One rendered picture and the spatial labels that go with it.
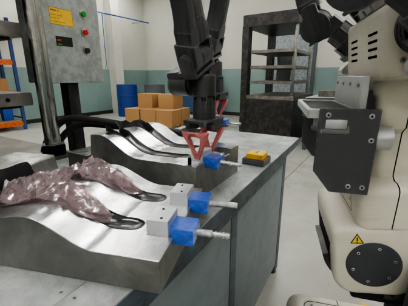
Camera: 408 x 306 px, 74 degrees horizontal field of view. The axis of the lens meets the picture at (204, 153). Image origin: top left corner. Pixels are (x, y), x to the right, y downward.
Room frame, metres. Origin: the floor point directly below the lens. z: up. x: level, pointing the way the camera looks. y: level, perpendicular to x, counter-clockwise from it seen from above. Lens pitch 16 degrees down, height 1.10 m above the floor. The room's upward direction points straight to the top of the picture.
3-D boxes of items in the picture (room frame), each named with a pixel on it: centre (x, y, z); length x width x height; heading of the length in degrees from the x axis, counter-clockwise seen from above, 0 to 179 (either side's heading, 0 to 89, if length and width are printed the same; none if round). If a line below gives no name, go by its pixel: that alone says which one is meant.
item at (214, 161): (0.66, -0.03, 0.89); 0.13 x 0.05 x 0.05; 60
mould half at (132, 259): (0.50, 0.28, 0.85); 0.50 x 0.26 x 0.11; 77
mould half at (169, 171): (0.85, 0.17, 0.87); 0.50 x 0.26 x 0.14; 60
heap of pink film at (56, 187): (0.51, 0.27, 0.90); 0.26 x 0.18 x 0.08; 77
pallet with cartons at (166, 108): (5.93, 1.00, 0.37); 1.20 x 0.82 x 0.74; 64
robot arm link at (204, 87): (0.68, 0.00, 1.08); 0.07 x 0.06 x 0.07; 53
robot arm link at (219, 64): (1.00, -0.03, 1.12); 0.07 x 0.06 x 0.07; 63
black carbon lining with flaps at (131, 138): (0.84, 0.16, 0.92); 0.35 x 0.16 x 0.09; 60
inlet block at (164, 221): (0.39, 0.02, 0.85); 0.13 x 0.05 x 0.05; 77
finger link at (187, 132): (0.66, 0.01, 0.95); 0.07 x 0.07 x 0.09; 61
